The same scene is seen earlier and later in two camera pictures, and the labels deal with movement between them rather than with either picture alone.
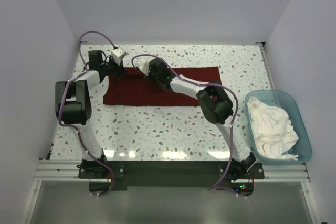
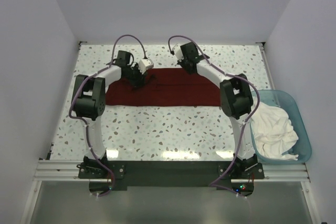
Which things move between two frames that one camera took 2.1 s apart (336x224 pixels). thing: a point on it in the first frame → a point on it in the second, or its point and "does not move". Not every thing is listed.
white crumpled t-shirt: [272, 130] does not move
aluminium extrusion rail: [56, 170] does not move
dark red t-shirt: [133, 89] does not move
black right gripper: [149, 74] → [181, 64]
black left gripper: [120, 70] → [140, 80]
